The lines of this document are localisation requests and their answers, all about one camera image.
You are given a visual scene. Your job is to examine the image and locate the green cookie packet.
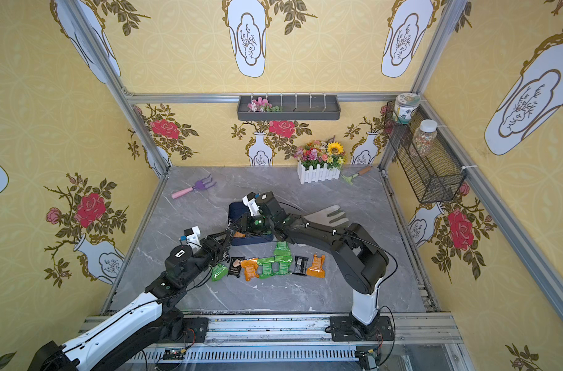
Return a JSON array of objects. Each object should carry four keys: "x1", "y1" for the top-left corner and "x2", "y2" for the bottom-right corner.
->
[
  {"x1": 274, "y1": 241, "x2": 292, "y2": 261},
  {"x1": 275, "y1": 256, "x2": 292, "y2": 275},
  {"x1": 210, "y1": 264, "x2": 229, "y2": 282},
  {"x1": 257, "y1": 257, "x2": 275, "y2": 279}
]

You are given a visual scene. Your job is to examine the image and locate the orange cookie packet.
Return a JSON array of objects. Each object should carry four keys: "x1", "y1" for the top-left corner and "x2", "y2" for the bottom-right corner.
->
[
  {"x1": 241, "y1": 258, "x2": 260, "y2": 281},
  {"x1": 306, "y1": 254, "x2": 326, "y2": 279}
]

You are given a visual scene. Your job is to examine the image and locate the black cookie packet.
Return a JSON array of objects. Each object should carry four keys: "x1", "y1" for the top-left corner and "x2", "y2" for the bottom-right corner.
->
[
  {"x1": 292, "y1": 255, "x2": 309, "y2": 277},
  {"x1": 228, "y1": 257, "x2": 244, "y2": 278}
]

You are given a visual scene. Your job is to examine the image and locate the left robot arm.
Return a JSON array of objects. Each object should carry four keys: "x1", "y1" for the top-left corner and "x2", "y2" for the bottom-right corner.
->
[{"x1": 28, "y1": 230, "x2": 234, "y2": 370}]

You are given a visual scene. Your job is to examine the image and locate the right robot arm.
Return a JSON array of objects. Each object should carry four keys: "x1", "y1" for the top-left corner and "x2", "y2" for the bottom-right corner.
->
[{"x1": 242, "y1": 192, "x2": 391, "y2": 340}]

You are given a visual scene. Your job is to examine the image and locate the dark blue storage box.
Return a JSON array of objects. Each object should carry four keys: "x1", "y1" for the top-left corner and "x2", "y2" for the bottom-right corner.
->
[{"x1": 228, "y1": 202, "x2": 274, "y2": 246}]

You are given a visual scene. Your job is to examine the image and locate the white and green garden glove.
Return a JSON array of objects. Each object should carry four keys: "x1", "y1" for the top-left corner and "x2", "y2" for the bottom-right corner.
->
[{"x1": 303, "y1": 205, "x2": 349, "y2": 228}]

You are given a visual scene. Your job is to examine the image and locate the white picket fence flower planter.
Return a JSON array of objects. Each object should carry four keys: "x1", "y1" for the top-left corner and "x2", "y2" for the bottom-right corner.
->
[{"x1": 293, "y1": 140, "x2": 346, "y2": 184}]

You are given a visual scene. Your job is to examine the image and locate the pink and purple garden rake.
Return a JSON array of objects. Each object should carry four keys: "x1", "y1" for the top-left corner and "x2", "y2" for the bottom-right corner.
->
[{"x1": 171, "y1": 175, "x2": 217, "y2": 199}]

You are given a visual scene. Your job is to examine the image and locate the small circuit board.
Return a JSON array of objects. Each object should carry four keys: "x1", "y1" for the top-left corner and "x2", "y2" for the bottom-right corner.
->
[{"x1": 162, "y1": 348, "x2": 187, "y2": 361}]

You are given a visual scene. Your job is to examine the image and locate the pink flowers on shelf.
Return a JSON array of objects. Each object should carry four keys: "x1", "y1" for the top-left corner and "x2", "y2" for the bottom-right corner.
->
[{"x1": 247, "y1": 97, "x2": 281, "y2": 113}]

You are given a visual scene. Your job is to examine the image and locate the clear jar with white lid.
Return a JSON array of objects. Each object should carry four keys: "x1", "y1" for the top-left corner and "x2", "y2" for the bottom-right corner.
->
[{"x1": 410, "y1": 119, "x2": 438, "y2": 157}]

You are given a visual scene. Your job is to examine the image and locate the jar with printed label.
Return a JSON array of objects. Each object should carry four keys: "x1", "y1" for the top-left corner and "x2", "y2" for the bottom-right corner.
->
[{"x1": 393, "y1": 93, "x2": 421, "y2": 125}]

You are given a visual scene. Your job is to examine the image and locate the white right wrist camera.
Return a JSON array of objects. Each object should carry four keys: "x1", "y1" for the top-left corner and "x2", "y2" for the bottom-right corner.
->
[{"x1": 242, "y1": 196, "x2": 260, "y2": 217}]

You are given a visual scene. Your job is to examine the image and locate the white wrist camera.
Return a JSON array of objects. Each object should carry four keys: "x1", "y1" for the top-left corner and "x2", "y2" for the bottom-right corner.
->
[
  {"x1": 180, "y1": 226, "x2": 201, "y2": 249},
  {"x1": 242, "y1": 196, "x2": 260, "y2": 217}
]

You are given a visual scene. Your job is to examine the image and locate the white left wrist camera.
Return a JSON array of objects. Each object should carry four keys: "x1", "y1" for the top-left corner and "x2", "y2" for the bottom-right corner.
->
[{"x1": 180, "y1": 226, "x2": 201, "y2": 249}]

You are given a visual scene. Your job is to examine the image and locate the green rake with wooden handle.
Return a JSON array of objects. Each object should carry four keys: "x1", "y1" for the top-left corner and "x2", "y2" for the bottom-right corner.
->
[{"x1": 341, "y1": 165, "x2": 373, "y2": 185}]

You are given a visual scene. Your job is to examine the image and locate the grey wall shelf tray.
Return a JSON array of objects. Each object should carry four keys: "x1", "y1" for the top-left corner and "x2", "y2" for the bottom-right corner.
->
[{"x1": 237, "y1": 94, "x2": 342, "y2": 122}]

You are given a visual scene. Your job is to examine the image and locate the black wire mesh basket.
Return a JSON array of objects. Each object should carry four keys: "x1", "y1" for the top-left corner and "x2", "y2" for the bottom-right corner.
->
[{"x1": 378, "y1": 101, "x2": 467, "y2": 203}]

